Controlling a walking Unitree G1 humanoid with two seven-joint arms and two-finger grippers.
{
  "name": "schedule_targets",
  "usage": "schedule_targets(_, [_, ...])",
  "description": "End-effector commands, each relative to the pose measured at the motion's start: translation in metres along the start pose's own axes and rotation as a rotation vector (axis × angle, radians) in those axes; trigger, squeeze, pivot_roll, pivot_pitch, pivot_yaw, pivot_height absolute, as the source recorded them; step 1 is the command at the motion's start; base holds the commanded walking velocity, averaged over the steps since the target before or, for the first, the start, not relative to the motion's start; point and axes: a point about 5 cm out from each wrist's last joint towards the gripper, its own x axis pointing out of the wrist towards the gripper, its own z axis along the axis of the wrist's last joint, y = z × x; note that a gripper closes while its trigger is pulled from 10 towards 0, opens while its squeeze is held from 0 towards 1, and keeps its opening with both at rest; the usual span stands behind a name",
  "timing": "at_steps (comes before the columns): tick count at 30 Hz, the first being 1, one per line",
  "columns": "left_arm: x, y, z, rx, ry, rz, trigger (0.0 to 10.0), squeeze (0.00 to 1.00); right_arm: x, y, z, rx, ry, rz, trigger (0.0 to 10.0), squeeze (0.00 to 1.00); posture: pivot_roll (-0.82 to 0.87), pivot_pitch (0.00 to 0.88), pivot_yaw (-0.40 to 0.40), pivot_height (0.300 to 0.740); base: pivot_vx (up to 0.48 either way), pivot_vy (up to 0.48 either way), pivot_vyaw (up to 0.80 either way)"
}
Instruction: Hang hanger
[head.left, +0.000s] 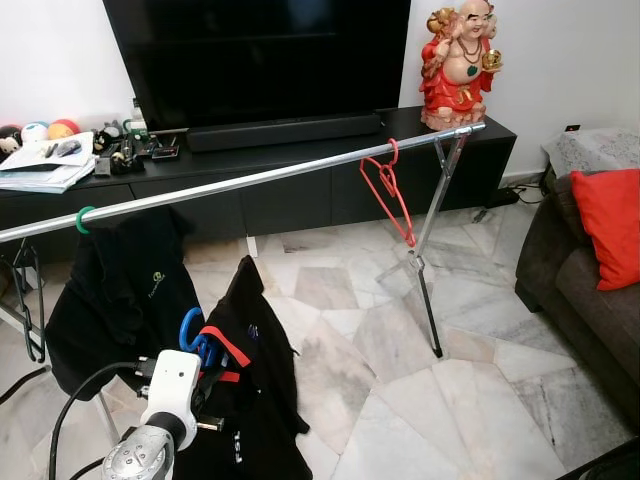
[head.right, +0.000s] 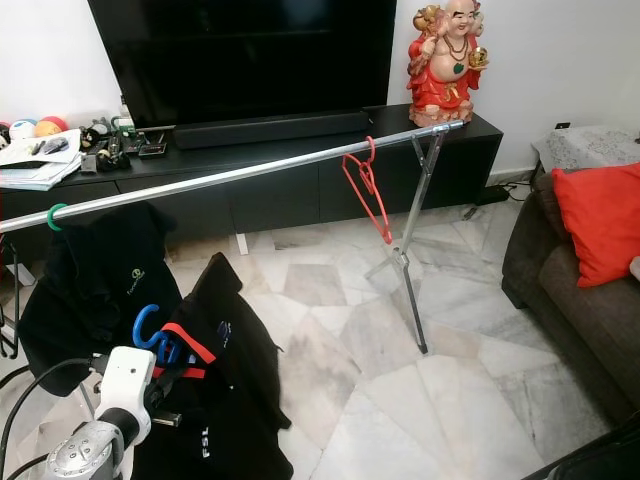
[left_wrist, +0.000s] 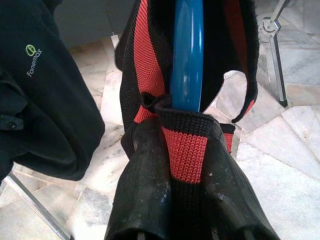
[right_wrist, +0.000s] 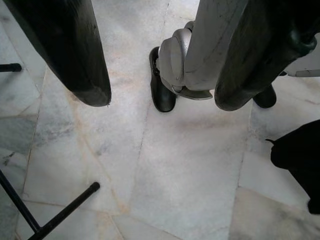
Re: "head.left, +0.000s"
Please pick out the black shirt with red collar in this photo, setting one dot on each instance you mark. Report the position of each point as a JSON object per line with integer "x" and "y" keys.
{"x": 260, "y": 400}

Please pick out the blue plastic hanger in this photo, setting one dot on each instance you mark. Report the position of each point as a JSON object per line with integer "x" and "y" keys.
{"x": 183, "y": 328}

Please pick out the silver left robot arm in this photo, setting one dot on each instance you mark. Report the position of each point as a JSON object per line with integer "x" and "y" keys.
{"x": 140, "y": 460}

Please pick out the green plastic hanger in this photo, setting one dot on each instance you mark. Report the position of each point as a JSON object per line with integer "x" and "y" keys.
{"x": 80, "y": 222}

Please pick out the red plastic hanger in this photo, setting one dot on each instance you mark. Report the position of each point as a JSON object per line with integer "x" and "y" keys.
{"x": 411, "y": 240}

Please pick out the black shirt with green logo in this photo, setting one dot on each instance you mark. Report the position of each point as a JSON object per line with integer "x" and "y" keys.
{"x": 120, "y": 300}

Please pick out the black television console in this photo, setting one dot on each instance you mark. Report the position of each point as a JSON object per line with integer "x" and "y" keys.
{"x": 300, "y": 205}

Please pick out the silver metal clothes rack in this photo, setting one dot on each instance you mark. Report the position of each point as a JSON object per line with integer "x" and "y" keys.
{"x": 250, "y": 178}

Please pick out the dark grey fabric sofa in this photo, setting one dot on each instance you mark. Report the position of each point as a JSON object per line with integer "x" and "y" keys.
{"x": 590, "y": 320}

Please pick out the black tape dispenser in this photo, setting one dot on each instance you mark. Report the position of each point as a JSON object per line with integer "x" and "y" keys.
{"x": 122, "y": 163}

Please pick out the black desk tray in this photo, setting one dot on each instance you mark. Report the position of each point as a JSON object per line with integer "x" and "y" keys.
{"x": 165, "y": 150}

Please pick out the red cushion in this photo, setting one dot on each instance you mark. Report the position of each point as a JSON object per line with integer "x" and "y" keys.
{"x": 610, "y": 225}

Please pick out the black soundbar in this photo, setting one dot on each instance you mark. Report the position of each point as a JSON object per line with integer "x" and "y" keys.
{"x": 285, "y": 132}

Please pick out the clear bottle with green label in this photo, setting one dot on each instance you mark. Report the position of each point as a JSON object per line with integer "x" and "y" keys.
{"x": 137, "y": 125}

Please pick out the stack of white papers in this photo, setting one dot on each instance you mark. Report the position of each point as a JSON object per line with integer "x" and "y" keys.
{"x": 40, "y": 172}

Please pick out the black computer mouse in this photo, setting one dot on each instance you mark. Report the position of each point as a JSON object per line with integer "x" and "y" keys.
{"x": 68, "y": 148}

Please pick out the black mouse plush toy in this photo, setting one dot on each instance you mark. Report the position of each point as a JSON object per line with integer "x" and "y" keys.
{"x": 10, "y": 140}

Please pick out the side table with lace cloth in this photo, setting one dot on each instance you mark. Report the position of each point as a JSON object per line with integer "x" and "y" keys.
{"x": 590, "y": 150}

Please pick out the black flat television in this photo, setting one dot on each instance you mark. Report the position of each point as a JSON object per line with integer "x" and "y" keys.
{"x": 260, "y": 55}

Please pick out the red laughing buddha statue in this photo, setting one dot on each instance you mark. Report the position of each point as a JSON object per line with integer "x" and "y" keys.
{"x": 460, "y": 75}

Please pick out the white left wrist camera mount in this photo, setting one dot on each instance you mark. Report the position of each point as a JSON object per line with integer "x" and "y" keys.
{"x": 172, "y": 390}

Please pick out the black wall socket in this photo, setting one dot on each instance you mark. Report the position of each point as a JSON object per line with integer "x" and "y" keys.
{"x": 571, "y": 128}

